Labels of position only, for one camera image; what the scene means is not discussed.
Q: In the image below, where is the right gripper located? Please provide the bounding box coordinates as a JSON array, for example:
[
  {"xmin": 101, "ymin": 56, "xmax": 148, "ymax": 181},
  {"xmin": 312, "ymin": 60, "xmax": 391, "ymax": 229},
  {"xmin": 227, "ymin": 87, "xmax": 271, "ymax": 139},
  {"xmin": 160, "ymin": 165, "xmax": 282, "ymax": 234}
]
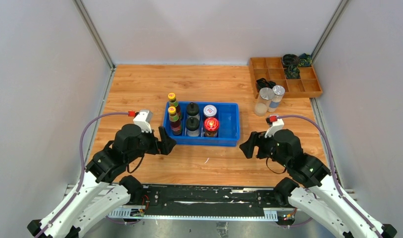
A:
[{"xmin": 239, "ymin": 127, "xmax": 290, "ymax": 168}]

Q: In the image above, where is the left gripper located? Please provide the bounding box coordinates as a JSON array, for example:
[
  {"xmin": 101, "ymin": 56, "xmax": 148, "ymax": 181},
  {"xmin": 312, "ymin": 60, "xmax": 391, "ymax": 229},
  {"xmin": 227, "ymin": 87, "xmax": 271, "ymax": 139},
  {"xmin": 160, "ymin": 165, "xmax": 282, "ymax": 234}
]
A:
[{"xmin": 126, "ymin": 125, "xmax": 176, "ymax": 163}]

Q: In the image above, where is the sauce bottle yellow cap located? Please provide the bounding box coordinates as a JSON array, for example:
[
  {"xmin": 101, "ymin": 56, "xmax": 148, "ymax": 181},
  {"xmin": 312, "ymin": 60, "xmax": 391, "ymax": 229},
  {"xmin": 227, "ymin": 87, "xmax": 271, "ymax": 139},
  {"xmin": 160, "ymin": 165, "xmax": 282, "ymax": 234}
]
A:
[
  {"xmin": 168, "ymin": 92, "xmax": 182, "ymax": 120},
  {"xmin": 168, "ymin": 106, "xmax": 182, "ymax": 135}
]

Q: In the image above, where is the black cap spice shaker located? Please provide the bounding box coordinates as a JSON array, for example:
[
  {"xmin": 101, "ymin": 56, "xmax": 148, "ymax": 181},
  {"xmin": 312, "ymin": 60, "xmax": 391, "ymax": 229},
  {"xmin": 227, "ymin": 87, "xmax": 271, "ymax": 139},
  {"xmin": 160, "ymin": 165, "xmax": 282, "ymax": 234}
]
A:
[
  {"xmin": 185, "ymin": 117, "xmax": 200, "ymax": 137},
  {"xmin": 186, "ymin": 102, "xmax": 200, "ymax": 120}
]

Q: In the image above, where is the blue plastic divided bin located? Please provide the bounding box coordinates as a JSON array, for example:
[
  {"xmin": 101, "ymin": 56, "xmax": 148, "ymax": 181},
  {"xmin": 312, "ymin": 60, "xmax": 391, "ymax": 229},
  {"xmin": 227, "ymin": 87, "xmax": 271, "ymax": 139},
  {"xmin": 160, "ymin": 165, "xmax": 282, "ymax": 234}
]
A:
[{"xmin": 163, "ymin": 101, "xmax": 240, "ymax": 147}]

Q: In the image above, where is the red lid sauce jar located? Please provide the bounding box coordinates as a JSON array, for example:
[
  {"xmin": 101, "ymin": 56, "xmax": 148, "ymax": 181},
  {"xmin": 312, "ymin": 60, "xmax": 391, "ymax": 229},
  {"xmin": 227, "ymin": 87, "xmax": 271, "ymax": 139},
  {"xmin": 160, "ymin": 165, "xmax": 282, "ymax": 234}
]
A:
[{"xmin": 203, "ymin": 117, "xmax": 220, "ymax": 137}]

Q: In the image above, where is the white lid sauce jar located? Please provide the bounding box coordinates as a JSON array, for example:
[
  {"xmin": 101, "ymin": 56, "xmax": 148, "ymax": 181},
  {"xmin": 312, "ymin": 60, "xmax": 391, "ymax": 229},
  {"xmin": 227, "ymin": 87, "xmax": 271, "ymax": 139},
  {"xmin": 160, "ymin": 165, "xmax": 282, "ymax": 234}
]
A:
[{"xmin": 203, "ymin": 105, "xmax": 218, "ymax": 119}]

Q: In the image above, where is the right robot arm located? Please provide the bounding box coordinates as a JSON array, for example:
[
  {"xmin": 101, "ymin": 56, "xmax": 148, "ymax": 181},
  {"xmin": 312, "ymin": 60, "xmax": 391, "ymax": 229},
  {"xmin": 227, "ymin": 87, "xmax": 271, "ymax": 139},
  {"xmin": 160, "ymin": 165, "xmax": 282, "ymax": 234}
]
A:
[{"xmin": 240, "ymin": 129, "xmax": 397, "ymax": 238}]

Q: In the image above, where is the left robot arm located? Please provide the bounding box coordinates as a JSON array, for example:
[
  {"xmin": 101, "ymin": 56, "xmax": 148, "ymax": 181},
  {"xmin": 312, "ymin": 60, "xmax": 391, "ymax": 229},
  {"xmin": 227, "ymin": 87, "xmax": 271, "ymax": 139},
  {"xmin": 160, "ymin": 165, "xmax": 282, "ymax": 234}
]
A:
[{"xmin": 27, "ymin": 124, "xmax": 176, "ymax": 238}]

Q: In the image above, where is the silver lid clear jar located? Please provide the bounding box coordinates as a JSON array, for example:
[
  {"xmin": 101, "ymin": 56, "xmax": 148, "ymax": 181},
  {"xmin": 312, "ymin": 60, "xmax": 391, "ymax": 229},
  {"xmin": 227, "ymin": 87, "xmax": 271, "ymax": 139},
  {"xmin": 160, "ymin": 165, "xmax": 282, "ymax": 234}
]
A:
[{"xmin": 254, "ymin": 87, "xmax": 275, "ymax": 117}]

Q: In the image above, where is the small silver lid jar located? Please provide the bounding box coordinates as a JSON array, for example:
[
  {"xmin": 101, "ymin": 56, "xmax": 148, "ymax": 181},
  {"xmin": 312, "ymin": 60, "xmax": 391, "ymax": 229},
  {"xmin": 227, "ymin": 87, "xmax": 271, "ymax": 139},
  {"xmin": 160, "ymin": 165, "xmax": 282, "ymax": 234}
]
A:
[{"xmin": 268, "ymin": 85, "xmax": 286, "ymax": 112}]

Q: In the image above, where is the black clip bundle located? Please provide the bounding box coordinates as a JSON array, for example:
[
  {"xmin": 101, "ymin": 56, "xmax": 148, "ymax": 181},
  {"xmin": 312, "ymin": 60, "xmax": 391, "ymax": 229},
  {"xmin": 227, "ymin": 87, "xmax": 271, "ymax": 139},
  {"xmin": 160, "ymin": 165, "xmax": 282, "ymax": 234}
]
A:
[{"xmin": 255, "ymin": 78, "xmax": 276, "ymax": 92}]

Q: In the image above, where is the wooden divided tray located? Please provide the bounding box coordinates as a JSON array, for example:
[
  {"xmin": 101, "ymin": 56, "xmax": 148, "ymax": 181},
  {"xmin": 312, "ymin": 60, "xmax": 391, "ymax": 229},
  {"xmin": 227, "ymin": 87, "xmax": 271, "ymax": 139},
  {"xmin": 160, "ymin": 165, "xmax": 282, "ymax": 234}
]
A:
[{"xmin": 248, "ymin": 57, "xmax": 323, "ymax": 98}]

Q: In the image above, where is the green patterned rolled cloth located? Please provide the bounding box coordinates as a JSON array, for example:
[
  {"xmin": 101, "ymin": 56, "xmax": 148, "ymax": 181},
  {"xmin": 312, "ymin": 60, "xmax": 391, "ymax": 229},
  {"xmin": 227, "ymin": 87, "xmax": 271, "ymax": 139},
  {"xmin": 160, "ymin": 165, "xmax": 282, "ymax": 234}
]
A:
[{"xmin": 284, "ymin": 65, "xmax": 300, "ymax": 79}]

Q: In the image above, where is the black rolled item in tray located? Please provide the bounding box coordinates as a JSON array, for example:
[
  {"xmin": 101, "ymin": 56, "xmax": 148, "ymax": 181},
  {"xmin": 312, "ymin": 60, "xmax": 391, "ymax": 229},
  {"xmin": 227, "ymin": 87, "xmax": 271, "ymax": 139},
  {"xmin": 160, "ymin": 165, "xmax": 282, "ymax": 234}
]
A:
[{"xmin": 282, "ymin": 54, "xmax": 300, "ymax": 68}]

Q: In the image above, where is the dark green rolled cloth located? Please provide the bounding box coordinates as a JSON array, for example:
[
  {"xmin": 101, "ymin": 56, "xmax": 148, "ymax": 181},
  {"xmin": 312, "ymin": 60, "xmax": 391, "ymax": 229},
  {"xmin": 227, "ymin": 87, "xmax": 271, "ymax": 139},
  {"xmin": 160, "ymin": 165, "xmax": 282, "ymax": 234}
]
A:
[{"xmin": 298, "ymin": 53, "xmax": 312, "ymax": 67}]

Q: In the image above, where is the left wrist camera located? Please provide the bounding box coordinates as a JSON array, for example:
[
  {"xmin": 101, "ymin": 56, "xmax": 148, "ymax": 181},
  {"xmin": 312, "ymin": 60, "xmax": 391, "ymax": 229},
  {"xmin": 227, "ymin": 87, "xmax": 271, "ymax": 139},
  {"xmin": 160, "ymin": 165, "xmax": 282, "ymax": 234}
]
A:
[{"xmin": 133, "ymin": 110, "xmax": 153, "ymax": 133}]

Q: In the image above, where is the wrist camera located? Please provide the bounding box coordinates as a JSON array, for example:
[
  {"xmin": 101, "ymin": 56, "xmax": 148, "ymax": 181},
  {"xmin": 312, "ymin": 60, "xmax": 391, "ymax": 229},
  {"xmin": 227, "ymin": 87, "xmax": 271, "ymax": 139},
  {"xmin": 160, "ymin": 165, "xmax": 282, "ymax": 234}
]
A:
[
  {"xmin": 133, "ymin": 110, "xmax": 153, "ymax": 133},
  {"xmin": 265, "ymin": 116, "xmax": 285, "ymax": 138}
]

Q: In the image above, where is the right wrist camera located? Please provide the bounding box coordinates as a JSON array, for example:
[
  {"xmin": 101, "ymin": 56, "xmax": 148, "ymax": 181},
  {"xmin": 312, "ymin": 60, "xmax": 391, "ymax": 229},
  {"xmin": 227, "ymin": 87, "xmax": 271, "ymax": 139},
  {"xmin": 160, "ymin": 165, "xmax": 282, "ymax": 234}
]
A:
[{"xmin": 265, "ymin": 116, "xmax": 285, "ymax": 138}]

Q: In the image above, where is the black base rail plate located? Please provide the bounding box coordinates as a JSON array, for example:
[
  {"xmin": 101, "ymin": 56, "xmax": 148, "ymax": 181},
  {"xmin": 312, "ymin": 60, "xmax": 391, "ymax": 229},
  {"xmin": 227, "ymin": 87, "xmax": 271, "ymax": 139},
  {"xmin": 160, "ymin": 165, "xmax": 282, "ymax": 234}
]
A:
[{"xmin": 108, "ymin": 184, "xmax": 297, "ymax": 222}]

